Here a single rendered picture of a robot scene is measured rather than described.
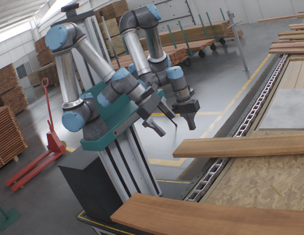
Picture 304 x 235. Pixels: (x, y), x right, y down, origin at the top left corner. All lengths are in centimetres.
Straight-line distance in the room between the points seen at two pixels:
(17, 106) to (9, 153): 599
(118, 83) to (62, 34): 36
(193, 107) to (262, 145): 41
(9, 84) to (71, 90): 1047
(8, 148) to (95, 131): 452
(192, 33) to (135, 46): 727
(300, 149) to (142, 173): 123
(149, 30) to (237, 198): 103
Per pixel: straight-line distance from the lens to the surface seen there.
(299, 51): 312
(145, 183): 214
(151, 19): 158
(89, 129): 150
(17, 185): 440
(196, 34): 869
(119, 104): 183
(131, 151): 201
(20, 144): 594
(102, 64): 139
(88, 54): 139
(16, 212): 385
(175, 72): 138
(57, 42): 127
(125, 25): 155
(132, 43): 152
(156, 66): 182
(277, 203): 112
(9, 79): 1171
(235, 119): 377
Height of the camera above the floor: 161
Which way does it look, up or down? 21 degrees down
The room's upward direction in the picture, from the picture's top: 20 degrees counter-clockwise
